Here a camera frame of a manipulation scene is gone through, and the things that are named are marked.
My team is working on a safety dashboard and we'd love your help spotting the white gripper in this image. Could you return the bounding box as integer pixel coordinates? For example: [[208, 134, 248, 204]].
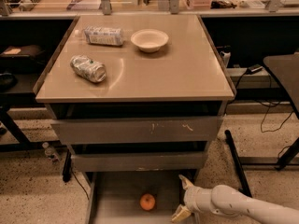
[[171, 175, 216, 223]]

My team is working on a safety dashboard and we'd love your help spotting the orange fruit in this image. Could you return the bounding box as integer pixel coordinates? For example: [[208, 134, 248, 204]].
[[139, 193, 156, 211]]

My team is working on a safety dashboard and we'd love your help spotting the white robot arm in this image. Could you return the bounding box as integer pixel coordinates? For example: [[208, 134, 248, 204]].
[[172, 175, 299, 224]]

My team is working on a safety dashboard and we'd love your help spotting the open bottom drawer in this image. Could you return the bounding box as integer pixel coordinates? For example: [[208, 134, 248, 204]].
[[85, 171, 199, 224]]

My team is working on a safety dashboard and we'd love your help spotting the top grey drawer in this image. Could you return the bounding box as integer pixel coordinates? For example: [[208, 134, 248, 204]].
[[45, 101, 228, 146]]

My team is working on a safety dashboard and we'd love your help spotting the grey drawer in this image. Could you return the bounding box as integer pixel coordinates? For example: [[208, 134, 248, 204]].
[[72, 141, 208, 172], [45, 101, 228, 146]]

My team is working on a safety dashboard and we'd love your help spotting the grey drawer cabinet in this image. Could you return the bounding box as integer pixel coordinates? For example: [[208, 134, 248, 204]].
[[33, 14, 237, 224]]

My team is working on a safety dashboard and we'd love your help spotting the middle grey drawer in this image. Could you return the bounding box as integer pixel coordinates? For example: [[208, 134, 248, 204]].
[[72, 141, 208, 172]]

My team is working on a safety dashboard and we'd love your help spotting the black table leg bar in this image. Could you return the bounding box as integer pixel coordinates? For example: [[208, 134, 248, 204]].
[[224, 130, 251, 197]]

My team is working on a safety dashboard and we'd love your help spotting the small bottle on floor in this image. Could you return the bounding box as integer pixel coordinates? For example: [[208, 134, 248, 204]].
[[42, 142, 61, 162]]

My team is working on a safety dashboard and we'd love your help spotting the black power adapter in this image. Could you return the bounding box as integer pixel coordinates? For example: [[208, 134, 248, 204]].
[[246, 64, 263, 75]]

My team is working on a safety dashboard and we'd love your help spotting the crushed silver can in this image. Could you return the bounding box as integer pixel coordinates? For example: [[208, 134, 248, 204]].
[[70, 55, 107, 83]]

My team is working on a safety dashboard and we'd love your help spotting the white paper bowl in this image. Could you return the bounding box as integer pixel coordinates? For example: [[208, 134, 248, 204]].
[[131, 29, 169, 53]]

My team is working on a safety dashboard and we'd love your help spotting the clear plastic water bottle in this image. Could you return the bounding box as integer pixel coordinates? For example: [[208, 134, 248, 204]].
[[75, 26, 123, 47]]

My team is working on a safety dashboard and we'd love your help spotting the black floor cable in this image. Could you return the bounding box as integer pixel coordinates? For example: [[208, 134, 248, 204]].
[[70, 167, 91, 202]]

